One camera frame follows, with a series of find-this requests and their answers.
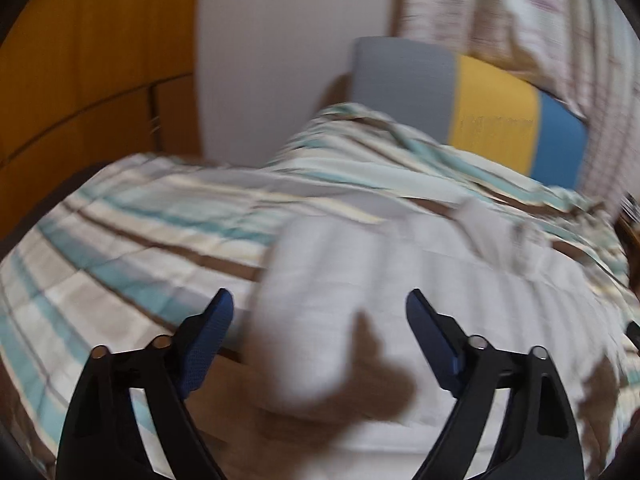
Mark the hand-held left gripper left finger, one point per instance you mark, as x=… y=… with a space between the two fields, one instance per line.
x=207 y=340

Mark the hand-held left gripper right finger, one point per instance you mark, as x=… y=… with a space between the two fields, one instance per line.
x=435 y=340

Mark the light grey quilted jacket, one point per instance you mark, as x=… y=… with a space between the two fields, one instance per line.
x=325 y=280

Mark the striped bed cover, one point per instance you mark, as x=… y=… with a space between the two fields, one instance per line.
x=150 y=220

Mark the dark printed box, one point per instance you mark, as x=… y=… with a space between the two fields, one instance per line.
x=631 y=220

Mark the grey yellow blue headboard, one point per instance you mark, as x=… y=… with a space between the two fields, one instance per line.
x=490 y=110

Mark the wooden wardrobe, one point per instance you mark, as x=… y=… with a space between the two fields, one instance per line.
x=90 y=60

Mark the white patterned curtain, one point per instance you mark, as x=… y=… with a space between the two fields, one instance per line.
x=550 y=20

